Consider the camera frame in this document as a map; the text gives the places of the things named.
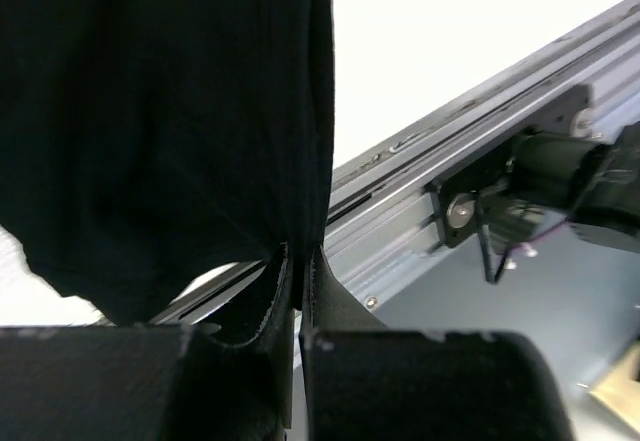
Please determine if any black underwear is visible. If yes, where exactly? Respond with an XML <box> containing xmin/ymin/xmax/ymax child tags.
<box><xmin>1</xmin><ymin>0</ymin><xmax>334</xmax><ymax>325</ymax></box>

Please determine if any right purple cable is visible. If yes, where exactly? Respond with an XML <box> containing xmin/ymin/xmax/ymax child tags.
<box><xmin>514</xmin><ymin>215</ymin><xmax>576</xmax><ymax>257</ymax></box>

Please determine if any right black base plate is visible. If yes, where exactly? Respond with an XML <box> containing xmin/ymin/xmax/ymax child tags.
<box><xmin>425</xmin><ymin>167</ymin><xmax>513</xmax><ymax>248</ymax></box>

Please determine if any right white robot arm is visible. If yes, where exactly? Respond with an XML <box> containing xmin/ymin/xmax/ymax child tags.
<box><xmin>509</xmin><ymin>123</ymin><xmax>639</xmax><ymax>253</ymax></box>

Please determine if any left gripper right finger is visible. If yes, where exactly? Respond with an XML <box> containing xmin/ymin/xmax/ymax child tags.
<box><xmin>300</xmin><ymin>249</ymin><xmax>573</xmax><ymax>440</ymax></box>

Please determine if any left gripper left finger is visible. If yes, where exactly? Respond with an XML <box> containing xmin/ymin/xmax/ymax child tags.
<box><xmin>169</xmin><ymin>246</ymin><xmax>294</xmax><ymax>440</ymax></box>

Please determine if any aluminium mounting rail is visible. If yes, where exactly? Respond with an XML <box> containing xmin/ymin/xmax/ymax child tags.
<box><xmin>149</xmin><ymin>0</ymin><xmax>640</xmax><ymax>327</ymax></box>

